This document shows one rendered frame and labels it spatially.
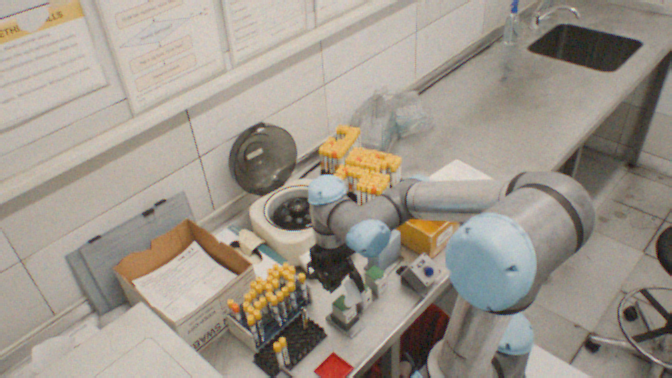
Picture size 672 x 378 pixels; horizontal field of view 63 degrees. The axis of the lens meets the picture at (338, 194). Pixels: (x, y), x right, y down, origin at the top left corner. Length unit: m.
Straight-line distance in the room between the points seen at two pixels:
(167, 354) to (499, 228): 0.67
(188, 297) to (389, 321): 0.52
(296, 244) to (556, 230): 0.90
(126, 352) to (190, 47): 0.76
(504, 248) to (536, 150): 1.38
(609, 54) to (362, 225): 2.18
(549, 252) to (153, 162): 1.09
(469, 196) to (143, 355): 0.66
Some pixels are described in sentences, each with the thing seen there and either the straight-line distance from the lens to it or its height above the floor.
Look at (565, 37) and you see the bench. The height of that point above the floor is 0.81.
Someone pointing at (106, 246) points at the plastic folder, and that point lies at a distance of 1.56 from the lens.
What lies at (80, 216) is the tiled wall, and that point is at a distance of 1.51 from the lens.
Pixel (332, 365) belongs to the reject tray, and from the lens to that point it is 1.38.
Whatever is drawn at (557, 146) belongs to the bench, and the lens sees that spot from 2.10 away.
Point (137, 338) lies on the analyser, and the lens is 1.15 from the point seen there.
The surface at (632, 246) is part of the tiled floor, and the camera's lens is 3.11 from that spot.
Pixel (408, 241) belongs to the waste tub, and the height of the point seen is 0.90.
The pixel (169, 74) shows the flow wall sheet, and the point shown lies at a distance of 1.48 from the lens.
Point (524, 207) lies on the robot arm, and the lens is 0.74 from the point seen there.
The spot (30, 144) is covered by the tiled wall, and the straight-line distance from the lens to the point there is 1.38.
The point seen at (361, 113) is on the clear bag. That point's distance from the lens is 1.96.
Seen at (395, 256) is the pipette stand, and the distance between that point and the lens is 1.57.
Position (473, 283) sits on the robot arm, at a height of 1.48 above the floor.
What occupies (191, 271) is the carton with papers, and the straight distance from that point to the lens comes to 1.57.
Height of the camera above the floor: 2.03
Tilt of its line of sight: 40 degrees down
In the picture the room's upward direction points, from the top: 5 degrees counter-clockwise
